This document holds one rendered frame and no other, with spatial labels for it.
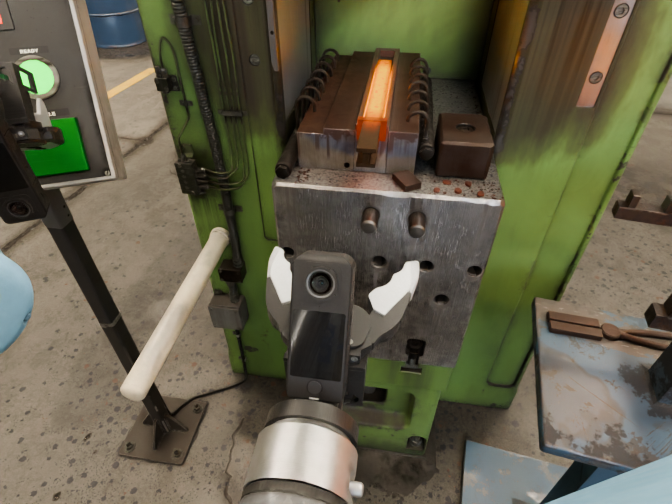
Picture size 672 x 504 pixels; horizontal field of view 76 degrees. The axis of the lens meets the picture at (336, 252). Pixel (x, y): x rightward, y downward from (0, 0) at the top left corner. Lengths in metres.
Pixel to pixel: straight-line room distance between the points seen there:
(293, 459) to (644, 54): 0.81
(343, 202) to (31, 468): 1.26
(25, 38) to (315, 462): 0.67
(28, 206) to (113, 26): 4.73
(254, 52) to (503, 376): 1.10
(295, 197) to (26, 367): 1.38
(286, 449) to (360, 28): 1.01
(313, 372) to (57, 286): 1.89
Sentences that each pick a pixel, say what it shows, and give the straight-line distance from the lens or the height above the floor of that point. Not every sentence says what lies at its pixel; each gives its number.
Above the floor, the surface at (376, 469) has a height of 0.00.
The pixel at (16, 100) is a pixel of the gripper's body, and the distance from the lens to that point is 0.59.
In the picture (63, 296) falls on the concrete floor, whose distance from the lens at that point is 2.11.
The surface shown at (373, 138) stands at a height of 1.01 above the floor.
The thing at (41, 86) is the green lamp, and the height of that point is 1.08.
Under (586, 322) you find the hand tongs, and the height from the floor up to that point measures 0.71.
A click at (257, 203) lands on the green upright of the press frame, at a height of 0.73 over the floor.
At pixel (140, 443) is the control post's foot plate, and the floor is 0.01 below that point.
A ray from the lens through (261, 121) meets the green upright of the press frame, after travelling 0.92.
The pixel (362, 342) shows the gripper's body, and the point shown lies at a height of 1.01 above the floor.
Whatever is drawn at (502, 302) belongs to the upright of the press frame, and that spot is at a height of 0.49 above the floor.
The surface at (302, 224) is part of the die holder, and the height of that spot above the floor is 0.83.
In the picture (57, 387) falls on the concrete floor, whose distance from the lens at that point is 1.79.
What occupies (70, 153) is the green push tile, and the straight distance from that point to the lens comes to 0.74.
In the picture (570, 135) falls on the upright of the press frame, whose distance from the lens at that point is 0.93.
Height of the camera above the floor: 1.30
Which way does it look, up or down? 41 degrees down
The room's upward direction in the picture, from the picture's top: straight up
